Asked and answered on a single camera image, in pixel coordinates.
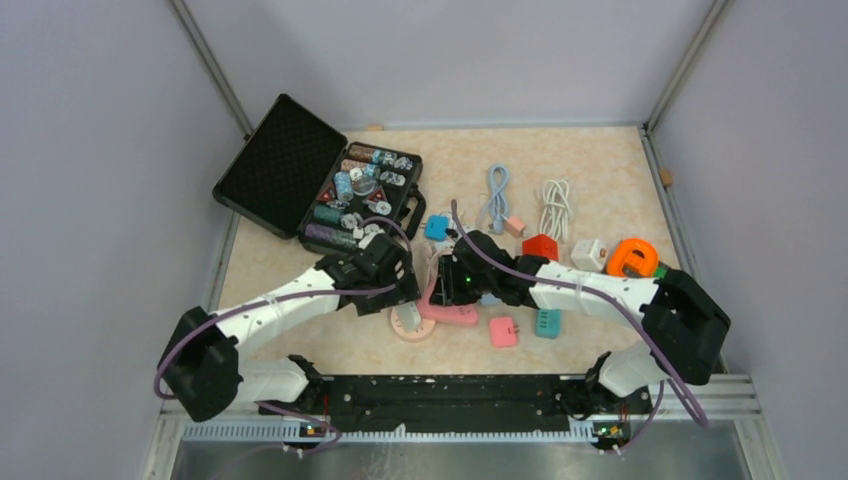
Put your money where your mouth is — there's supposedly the teal power strip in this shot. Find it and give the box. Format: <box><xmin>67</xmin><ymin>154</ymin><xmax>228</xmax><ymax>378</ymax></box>
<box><xmin>534</xmin><ymin>309</ymin><xmax>562</xmax><ymax>339</ymax></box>

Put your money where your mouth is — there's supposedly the white coiled cable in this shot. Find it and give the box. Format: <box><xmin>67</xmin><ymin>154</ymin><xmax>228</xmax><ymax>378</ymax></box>
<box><xmin>537</xmin><ymin>178</ymin><xmax>574</xmax><ymax>243</ymax></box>

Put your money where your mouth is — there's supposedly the white tiger cube socket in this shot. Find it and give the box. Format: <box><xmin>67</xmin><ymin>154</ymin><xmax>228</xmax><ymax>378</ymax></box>
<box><xmin>570</xmin><ymin>239</ymin><xmax>609</xmax><ymax>272</ymax></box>

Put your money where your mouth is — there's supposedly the light blue coiled cable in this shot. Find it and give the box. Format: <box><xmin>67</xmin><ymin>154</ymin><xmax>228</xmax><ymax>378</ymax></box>
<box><xmin>478</xmin><ymin>165</ymin><xmax>511</xmax><ymax>236</ymax></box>

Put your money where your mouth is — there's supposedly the pink round plug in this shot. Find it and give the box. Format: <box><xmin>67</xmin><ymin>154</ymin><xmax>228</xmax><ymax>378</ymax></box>
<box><xmin>423</xmin><ymin>240</ymin><xmax>453</xmax><ymax>280</ymax></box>

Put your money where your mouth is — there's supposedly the pale pink round socket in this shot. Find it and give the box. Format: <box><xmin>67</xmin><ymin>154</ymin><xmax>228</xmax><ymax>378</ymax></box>
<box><xmin>389</xmin><ymin>304</ymin><xmax>436</xmax><ymax>343</ymax></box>

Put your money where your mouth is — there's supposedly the black poker chip case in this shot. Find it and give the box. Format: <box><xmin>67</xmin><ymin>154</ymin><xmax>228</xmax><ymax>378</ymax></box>
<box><xmin>213</xmin><ymin>94</ymin><xmax>426</xmax><ymax>253</ymax></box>

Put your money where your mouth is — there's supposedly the pink usb charger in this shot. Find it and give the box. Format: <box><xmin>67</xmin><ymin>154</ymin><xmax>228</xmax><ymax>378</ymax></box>
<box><xmin>504</xmin><ymin>216</ymin><xmax>526</xmax><ymax>238</ymax></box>

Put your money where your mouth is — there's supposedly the white adapter plug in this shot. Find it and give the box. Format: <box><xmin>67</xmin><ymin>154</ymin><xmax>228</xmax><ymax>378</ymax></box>
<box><xmin>395</xmin><ymin>302</ymin><xmax>422</xmax><ymax>333</ymax></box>

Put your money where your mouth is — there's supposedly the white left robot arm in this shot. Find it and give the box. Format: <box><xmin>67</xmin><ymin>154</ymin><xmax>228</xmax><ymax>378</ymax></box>
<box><xmin>154</xmin><ymin>233</ymin><xmax>420</xmax><ymax>422</ymax></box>

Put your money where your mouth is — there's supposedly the pink square adapter plug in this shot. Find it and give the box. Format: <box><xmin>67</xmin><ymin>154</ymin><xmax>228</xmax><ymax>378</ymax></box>
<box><xmin>489</xmin><ymin>316</ymin><xmax>519</xmax><ymax>348</ymax></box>

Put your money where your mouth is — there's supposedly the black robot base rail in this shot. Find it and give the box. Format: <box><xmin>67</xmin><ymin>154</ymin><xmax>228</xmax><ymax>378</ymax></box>
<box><xmin>284</xmin><ymin>374</ymin><xmax>653</xmax><ymax>433</ymax></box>

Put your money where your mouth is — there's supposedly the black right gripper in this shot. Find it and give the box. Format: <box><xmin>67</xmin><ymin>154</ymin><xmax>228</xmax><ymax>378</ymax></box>
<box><xmin>430</xmin><ymin>254</ymin><xmax>495</xmax><ymax>307</ymax></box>

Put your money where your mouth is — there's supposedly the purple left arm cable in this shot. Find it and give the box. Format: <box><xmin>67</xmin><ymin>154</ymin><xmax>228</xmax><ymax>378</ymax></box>
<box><xmin>153</xmin><ymin>216</ymin><xmax>413</xmax><ymax>455</ymax></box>

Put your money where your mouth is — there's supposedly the blue small block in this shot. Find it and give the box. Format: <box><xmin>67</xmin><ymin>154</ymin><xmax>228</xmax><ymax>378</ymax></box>
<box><xmin>424</xmin><ymin>215</ymin><xmax>451</xmax><ymax>242</ymax></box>

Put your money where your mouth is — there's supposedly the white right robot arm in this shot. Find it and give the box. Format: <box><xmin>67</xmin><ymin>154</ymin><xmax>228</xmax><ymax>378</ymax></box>
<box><xmin>450</xmin><ymin>230</ymin><xmax>731</xmax><ymax>412</ymax></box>

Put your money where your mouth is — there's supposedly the grey-blue power strip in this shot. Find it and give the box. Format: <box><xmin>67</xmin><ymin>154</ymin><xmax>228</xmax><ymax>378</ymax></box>
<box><xmin>478</xmin><ymin>293</ymin><xmax>502</xmax><ymax>307</ymax></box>

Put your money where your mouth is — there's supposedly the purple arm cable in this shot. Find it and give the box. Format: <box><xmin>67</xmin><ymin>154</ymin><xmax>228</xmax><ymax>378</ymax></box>
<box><xmin>450</xmin><ymin>198</ymin><xmax>710</xmax><ymax>452</ymax></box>
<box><xmin>153</xmin><ymin>216</ymin><xmax>413</xmax><ymax>455</ymax></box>

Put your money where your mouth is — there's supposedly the red cube socket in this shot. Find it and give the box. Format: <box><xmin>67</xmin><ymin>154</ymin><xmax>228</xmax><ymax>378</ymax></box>
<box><xmin>521</xmin><ymin>234</ymin><xmax>560</xmax><ymax>262</ymax></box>

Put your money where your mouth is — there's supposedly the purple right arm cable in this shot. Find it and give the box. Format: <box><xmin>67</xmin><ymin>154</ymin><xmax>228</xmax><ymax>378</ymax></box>
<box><xmin>450</xmin><ymin>198</ymin><xmax>710</xmax><ymax>452</ymax></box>

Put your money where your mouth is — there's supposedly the pink triangular power strip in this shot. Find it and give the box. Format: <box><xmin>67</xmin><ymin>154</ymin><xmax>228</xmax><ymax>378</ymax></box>
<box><xmin>417</xmin><ymin>280</ymin><xmax>479</xmax><ymax>326</ymax></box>

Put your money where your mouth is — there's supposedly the orange ring toy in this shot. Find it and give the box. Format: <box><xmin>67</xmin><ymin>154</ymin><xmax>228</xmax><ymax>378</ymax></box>
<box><xmin>605</xmin><ymin>237</ymin><xmax>660</xmax><ymax>278</ymax></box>

